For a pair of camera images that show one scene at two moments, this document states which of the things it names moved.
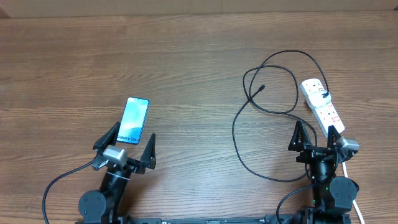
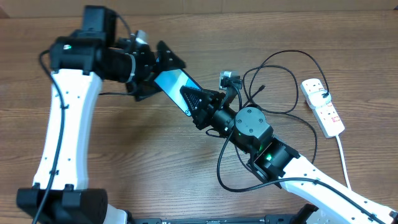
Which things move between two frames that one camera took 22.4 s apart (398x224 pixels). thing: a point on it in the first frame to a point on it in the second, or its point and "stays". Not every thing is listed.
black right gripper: [296, 144] to [203, 104]
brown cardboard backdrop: [56, 9] stays
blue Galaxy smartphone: [132, 121] to [171, 81]
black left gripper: [147, 158] to [150, 69]
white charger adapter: [317, 99] stays
